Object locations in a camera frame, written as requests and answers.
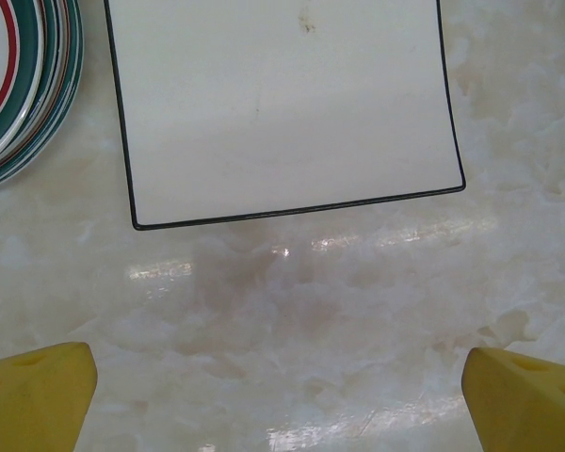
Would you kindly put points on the white square plate black rim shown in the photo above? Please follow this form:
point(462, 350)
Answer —
point(282, 117)

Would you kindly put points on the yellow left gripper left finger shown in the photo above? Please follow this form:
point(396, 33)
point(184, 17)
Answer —
point(33, 400)

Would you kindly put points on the orange sunburst round plate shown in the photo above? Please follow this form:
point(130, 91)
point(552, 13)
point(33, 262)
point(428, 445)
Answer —
point(77, 70)

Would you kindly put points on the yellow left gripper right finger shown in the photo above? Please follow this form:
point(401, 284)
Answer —
point(532, 405)

